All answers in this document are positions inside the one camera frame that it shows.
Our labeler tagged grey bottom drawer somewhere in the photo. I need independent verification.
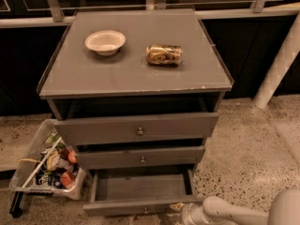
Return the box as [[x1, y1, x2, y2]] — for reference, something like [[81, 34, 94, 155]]
[[83, 165, 200, 217]]

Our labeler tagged grey drawer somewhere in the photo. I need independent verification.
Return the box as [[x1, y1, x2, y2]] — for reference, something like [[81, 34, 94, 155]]
[[83, 165, 200, 217], [75, 146, 205, 170], [54, 112, 218, 146]]

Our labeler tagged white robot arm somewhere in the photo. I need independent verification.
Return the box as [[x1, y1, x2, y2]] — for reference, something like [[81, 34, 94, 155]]
[[170, 188, 300, 225]]

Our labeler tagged grey middle drawer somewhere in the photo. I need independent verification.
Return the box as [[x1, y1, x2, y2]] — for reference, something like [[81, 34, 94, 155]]
[[75, 146, 205, 170]]

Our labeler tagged grey wooden drawer cabinet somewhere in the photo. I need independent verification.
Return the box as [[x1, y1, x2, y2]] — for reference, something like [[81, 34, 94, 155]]
[[36, 8, 234, 173]]

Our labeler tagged grey top drawer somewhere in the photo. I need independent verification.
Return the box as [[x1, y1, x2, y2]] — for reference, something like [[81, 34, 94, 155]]
[[54, 112, 218, 146]]

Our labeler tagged orange snack packet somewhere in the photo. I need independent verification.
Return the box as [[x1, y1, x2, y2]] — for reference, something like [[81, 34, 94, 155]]
[[60, 171, 76, 189]]

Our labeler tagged clear plastic storage bin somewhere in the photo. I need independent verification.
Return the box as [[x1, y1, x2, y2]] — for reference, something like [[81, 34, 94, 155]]
[[9, 119, 86, 201]]

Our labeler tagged crushed golden drink can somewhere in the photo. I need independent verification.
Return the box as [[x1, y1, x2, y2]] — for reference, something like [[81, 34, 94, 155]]
[[146, 44, 183, 66]]

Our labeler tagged black object on floor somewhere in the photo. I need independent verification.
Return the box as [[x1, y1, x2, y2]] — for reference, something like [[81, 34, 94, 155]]
[[9, 191, 23, 218]]

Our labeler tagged white paper bowl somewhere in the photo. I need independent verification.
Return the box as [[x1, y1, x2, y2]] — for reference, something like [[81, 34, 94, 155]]
[[84, 30, 126, 56]]

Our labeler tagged white diagonal support pole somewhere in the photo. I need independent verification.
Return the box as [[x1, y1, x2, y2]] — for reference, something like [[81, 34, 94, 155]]
[[253, 14, 300, 110]]

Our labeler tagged metal railing bar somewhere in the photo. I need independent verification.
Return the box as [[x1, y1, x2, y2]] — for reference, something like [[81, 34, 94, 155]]
[[0, 2, 300, 29]]

